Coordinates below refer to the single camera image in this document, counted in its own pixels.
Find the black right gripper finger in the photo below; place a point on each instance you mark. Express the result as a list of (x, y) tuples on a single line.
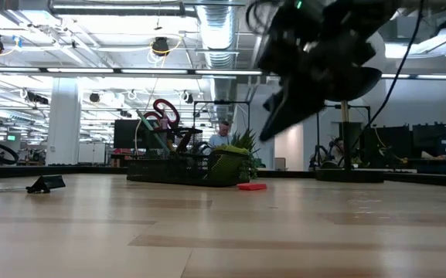
[(273, 102), (292, 112)]

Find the red and black scissors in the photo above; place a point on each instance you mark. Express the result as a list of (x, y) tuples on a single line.
[(165, 100)]

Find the teal pen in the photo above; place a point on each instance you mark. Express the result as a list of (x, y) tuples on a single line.
[(149, 131)]

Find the black binder clip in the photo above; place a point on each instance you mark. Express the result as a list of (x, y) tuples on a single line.
[(48, 181)]

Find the black mesh desk organizer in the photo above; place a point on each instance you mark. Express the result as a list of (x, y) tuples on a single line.
[(168, 171)]

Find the potted succulent plant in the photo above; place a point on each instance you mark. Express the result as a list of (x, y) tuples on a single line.
[(246, 141)]

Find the person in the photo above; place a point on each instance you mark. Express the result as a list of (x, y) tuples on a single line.
[(334, 154), (222, 140)]

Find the red sticky note pad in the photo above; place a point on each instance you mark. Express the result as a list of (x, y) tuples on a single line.
[(252, 187)]

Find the black equipment cabinet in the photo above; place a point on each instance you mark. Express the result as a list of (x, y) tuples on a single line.
[(439, 143), (389, 143)]

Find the black monitor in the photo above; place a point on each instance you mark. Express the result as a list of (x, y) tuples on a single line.
[(126, 133)]

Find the green exit sign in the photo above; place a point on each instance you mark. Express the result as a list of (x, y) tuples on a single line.
[(11, 137)]

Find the black rig frame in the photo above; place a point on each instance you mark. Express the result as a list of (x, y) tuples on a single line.
[(361, 106)]

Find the silver ventilation duct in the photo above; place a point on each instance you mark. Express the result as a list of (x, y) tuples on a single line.
[(218, 34)]

